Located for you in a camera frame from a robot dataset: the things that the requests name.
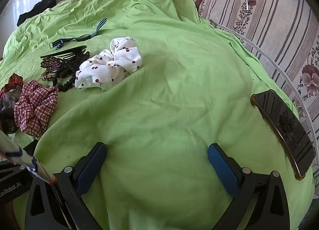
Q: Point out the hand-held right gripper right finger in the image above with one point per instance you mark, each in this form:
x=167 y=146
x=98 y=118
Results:
x=223 y=170

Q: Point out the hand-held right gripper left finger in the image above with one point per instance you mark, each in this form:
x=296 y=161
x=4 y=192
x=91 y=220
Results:
x=91 y=167

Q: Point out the black comb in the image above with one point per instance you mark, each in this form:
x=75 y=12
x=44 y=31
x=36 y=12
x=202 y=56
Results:
x=62 y=54

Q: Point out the black lace scrunchie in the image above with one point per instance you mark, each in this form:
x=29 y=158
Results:
x=7 y=122

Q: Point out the black smartphone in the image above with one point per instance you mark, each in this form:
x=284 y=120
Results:
x=284 y=125

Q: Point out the red checked scrunchie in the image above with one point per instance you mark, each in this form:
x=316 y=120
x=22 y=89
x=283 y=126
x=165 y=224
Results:
x=35 y=107

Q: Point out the grey scrunchie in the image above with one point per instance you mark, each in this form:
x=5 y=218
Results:
x=11 y=97

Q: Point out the green blanket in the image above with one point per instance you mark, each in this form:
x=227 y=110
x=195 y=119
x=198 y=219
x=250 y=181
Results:
x=162 y=95

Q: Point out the white cherry print scrunchie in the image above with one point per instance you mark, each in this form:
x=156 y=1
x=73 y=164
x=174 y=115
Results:
x=107 y=68

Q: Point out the dark red dotted scrunchie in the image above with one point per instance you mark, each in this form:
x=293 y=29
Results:
x=15 y=80

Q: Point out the purple jeweled hair clip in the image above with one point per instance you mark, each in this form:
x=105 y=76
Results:
x=52 y=64

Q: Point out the striped floral bedding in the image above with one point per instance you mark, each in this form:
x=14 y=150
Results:
x=274 y=20

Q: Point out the black cloth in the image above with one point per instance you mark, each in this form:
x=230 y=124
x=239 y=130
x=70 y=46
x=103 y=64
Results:
x=37 y=10

